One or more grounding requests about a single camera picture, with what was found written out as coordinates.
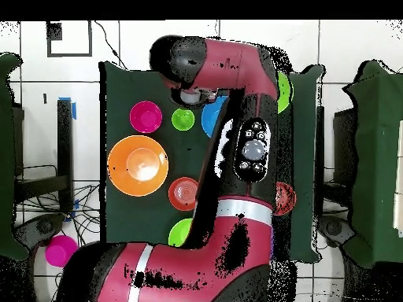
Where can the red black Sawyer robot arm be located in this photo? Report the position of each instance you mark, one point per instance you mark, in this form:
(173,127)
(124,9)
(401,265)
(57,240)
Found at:
(236,63)

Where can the red-orange bowl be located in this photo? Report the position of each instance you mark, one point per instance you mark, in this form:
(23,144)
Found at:
(288,198)
(181,193)

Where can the green cup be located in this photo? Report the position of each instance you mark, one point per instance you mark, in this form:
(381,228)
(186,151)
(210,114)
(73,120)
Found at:
(183,119)

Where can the blue bowl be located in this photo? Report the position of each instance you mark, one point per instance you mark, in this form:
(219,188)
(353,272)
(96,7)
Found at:
(211,116)

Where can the large orange bowl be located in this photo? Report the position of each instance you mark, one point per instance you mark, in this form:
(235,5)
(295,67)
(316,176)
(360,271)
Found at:
(138,165)

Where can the small green bowl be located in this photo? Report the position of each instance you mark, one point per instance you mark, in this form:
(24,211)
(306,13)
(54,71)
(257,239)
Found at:
(181,232)

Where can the pink bowl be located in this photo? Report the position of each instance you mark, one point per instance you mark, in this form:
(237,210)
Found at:
(146,116)

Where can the dark green table cloth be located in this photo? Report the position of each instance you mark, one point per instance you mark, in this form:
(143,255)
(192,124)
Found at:
(141,214)

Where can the large green bowl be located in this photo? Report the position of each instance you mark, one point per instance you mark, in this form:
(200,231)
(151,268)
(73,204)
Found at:
(283,91)

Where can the black grey base foot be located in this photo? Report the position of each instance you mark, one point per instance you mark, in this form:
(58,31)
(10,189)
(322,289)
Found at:
(333,228)
(44,226)

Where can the pink cup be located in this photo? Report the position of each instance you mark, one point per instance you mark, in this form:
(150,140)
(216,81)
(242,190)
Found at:
(58,248)

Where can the green cloth covered table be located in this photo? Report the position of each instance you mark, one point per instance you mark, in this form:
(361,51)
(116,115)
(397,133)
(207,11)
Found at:
(6,157)
(374,157)

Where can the black metal stool frame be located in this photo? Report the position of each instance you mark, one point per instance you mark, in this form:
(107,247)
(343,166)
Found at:
(64,141)

